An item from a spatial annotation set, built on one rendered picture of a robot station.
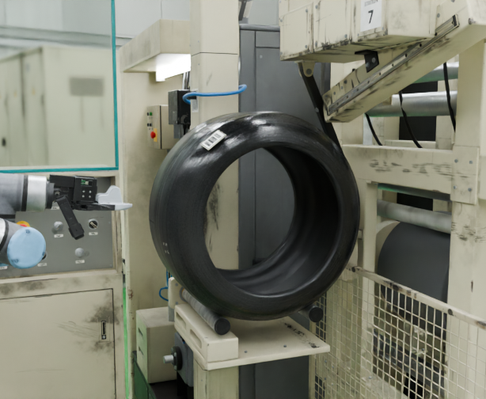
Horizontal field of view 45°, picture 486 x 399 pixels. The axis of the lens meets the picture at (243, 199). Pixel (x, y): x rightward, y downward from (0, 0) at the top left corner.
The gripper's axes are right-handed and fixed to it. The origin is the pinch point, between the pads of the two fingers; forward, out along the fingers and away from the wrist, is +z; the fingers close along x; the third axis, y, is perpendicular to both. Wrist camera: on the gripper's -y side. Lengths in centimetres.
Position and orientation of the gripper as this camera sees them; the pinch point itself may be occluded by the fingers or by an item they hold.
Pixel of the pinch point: (127, 207)
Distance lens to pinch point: 156.6
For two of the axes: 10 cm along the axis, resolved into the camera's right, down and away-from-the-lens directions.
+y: 1.1, -9.9, -0.9
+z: 9.3, 0.7, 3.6
